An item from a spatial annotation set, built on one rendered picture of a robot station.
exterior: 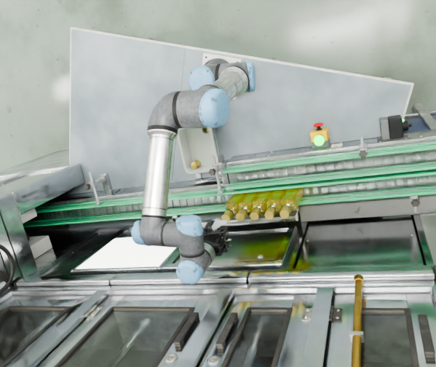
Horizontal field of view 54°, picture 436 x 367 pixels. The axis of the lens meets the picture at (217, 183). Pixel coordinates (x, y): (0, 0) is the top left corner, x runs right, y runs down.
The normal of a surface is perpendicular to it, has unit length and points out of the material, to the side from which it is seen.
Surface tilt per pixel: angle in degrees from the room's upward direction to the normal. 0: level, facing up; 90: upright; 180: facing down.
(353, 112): 0
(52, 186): 90
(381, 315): 90
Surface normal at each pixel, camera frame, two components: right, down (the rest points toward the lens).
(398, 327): -0.20, -0.95
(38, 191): 0.93, -0.10
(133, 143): -0.32, 0.30
